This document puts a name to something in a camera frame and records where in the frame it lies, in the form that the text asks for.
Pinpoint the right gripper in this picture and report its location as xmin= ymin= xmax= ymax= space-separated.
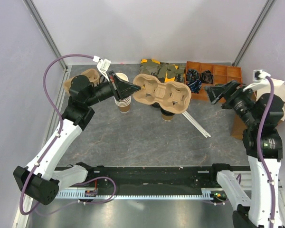
xmin=205 ymin=78 xmax=260 ymax=127

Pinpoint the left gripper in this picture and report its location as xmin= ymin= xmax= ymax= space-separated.
xmin=86 ymin=70 xmax=141 ymax=106

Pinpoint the cardboard cup carrier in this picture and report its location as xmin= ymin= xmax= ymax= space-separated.
xmin=63 ymin=68 xmax=102 ymax=95
xmin=133 ymin=74 xmax=191 ymax=114

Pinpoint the brown paper bag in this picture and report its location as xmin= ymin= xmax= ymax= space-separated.
xmin=230 ymin=78 xmax=285 ymax=140

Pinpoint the single brown paper cup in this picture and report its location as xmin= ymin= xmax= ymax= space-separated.
xmin=161 ymin=110 xmax=175 ymax=121

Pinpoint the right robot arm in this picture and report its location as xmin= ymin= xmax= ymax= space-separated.
xmin=205 ymin=81 xmax=285 ymax=228

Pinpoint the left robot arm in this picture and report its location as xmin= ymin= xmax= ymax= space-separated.
xmin=13 ymin=71 xmax=141 ymax=205

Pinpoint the stack of paper cups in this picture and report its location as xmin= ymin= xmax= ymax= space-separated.
xmin=114 ymin=73 xmax=132 ymax=113

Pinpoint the black rolled band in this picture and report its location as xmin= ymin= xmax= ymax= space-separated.
xmin=200 ymin=70 xmax=213 ymax=84

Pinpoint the blue striped rolled band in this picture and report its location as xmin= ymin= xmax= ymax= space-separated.
xmin=188 ymin=79 xmax=202 ymax=94

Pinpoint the dark rolled band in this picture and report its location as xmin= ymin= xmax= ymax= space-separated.
xmin=186 ymin=69 xmax=200 ymax=82

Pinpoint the white wrapped straw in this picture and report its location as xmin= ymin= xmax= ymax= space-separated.
xmin=182 ymin=111 xmax=211 ymax=138

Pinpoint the camouflage folded cloth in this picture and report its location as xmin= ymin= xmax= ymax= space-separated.
xmin=139 ymin=59 xmax=185 ymax=83

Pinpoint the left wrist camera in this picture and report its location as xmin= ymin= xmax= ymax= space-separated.
xmin=93 ymin=56 xmax=111 ymax=81

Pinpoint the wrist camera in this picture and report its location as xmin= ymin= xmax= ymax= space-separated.
xmin=93 ymin=56 xmax=111 ymax=81
xmin=243 ymin=69 xmax=271 ymax=91

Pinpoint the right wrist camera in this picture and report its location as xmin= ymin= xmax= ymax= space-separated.
xmin=243 ymin=69 xmax=271 ymax=91

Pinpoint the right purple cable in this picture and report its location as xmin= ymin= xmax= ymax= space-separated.
xmin=204 ymin=76 xmax=277 ymax=223

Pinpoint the purple cable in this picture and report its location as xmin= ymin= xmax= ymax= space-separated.
xmin=204 ymin=76 xmax=277 ymax=223
xmin=19 ymin=54 xmax=117 ymax=216

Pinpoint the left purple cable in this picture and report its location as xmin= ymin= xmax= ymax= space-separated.
xmin=19 ymin=54 xmax=117 ymax=216

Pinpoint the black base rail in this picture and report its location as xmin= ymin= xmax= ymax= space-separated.
xmin=75 ymin=163 xmax=250 ymax=195

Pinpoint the slotted cable duct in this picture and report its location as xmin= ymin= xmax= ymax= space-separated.
xmin=56 ymin=188 xmax=214 ymax=200

